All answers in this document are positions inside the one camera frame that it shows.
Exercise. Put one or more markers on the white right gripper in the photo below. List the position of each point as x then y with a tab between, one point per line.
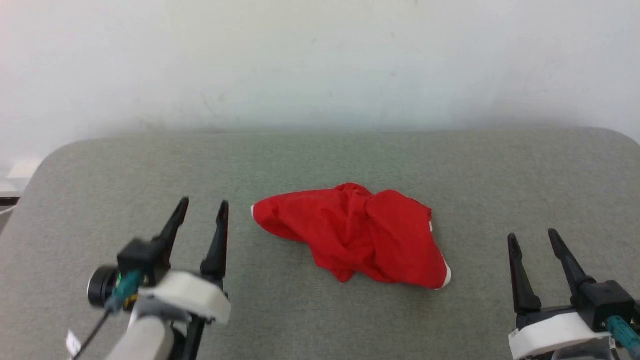
555	335

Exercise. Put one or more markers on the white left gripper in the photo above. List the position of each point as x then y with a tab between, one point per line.
192	295

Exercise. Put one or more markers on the red shorts with white waistband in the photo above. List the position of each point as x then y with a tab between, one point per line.
357	235

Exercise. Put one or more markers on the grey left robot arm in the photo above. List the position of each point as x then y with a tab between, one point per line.
145	342

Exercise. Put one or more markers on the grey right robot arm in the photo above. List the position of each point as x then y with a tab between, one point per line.
585	354

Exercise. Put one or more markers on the grey fabric sofa seat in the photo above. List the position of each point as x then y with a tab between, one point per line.
320	165

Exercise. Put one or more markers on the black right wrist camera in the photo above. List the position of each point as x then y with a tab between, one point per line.
607	300

